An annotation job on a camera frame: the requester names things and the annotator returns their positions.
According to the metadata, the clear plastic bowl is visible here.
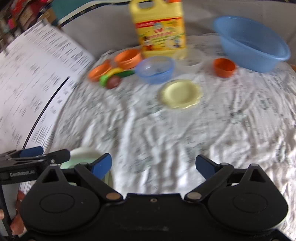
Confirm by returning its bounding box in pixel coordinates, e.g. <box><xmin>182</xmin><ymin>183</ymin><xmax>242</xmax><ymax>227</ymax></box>
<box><xmin>174</xmin><ymin>48</ymin><xmax>206</xmax><ymax>74</ymax></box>

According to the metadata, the light green toy vegetable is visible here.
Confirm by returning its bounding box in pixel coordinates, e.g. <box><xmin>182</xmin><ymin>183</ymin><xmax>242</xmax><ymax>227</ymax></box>
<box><xmin>99</xmin><ymin>74</ymin><xmax>110</xmax><ymax>87</ymax></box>

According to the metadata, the small orange-red bowl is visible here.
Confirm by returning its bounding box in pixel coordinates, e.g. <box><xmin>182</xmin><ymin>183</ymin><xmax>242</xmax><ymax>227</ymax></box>
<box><xmin>213</xmin><ymin>58</ymin><xmax>236</xmax><ymax>78</ymax></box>

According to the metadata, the yellow toy banana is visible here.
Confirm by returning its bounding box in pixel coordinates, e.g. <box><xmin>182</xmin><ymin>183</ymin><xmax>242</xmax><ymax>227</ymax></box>
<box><xmin>105</xmin><ymin>67</ymin><xmax>124</xmax><ymax>77</ymax></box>

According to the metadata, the blue translucent bowl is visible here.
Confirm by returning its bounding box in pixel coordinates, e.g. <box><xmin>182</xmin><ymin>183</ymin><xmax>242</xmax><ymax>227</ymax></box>
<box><xmin>134</xmin><ymin>56</ymin><xmax>175</xmax><ymax>85</ymax></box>

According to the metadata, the orange toy pan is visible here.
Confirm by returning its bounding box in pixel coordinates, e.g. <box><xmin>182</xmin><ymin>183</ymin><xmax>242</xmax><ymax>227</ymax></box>
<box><xmin>88</xmin><ymin>59</ymin><xmax>112</xmax><ymax>82</ymax></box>

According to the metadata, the person's left hand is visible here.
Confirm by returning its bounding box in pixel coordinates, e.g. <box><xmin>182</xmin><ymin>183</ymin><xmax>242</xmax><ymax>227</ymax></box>
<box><xmin>1</xmin><ymin>184</ymin><xmax>26</xmax><ymax>239</ymax></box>

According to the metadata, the yellow dish soap jug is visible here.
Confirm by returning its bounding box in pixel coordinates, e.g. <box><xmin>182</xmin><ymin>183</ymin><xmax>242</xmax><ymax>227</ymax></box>
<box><xmin>129</xmin><ymin>0</ymin><xmax>186</xmax><ymax>58</ymax></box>

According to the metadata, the brown toy fruit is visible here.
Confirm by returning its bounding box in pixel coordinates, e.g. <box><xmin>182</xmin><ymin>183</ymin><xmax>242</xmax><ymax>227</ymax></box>
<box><xmin>106</xmin><ymin>75</ymin><xmax>122</xmax><ymax>89</ymax></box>

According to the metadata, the yellow scalloped small plate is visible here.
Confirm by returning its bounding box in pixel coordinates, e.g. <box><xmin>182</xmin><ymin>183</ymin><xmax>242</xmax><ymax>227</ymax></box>
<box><xmin>159</xmin><ymin>79</ymin><xmax>203</xmax><ymax>109</ymax></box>

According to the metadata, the white round plate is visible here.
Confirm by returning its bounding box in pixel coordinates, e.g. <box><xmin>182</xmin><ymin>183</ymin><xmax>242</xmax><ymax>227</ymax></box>
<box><xmin>59</xmin><ymin>146</ymin><xmax>115</xmax><ymax>189</ymax></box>

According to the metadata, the white instruction sheet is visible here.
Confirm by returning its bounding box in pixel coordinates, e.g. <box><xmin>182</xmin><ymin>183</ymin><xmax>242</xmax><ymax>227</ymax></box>
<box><xmin>1</xmin><ymin>22</ymin><xmax>94</xmax><ymax>152</ymax></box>

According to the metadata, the large blue plastic basin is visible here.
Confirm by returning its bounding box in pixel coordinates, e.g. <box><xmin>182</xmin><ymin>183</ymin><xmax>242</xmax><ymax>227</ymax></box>
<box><xmin>213</xmin><ymin>16</ymin><xmax>290</xmax><ymax>73</ymax></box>

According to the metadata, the green toy cucumber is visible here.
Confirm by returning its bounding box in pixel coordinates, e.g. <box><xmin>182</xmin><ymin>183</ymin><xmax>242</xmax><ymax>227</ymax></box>
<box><xmin>116</xmin><ymin>70</ymin><xmax>135</xmax><ymax>78</ymax></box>

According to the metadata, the orange toy pot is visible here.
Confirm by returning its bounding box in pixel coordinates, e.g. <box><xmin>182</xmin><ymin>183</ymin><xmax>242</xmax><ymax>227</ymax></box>
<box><xmin>114</xmin><ymin>49</ymin><xmax>142</xmax><ymax>70</ymax></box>

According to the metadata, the green square plate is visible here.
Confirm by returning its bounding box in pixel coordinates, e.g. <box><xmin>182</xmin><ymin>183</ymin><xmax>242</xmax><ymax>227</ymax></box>
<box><xmin>60</xmin><ymin>158</ymin><xmax>113</xmax><ymax>187</ymax></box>

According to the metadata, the white patterned cloth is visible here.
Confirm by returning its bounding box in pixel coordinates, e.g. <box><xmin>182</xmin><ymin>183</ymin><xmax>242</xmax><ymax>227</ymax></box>
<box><xmin>45</xmin><ymin>34</ymin><xmax>295</xmax><ymax>240</ymax></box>

